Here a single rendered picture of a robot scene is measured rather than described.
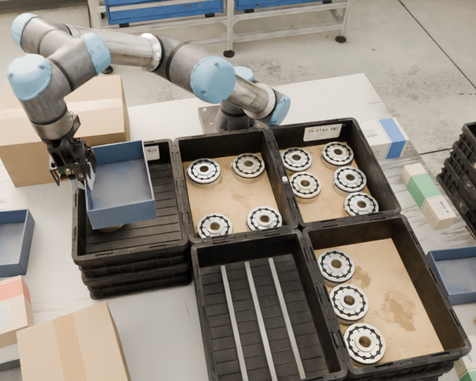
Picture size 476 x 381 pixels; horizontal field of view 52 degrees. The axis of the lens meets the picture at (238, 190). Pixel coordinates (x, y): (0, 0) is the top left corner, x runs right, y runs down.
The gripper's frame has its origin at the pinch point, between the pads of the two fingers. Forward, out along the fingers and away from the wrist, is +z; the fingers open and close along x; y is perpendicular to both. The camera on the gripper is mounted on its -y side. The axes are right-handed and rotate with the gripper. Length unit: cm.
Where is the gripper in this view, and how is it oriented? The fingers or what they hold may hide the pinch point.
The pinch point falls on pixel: (85, 182)
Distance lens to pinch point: 119.5
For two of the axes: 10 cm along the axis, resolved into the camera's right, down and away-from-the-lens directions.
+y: 2.2, 7.6, -6.1
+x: 9.7, -2.1, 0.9
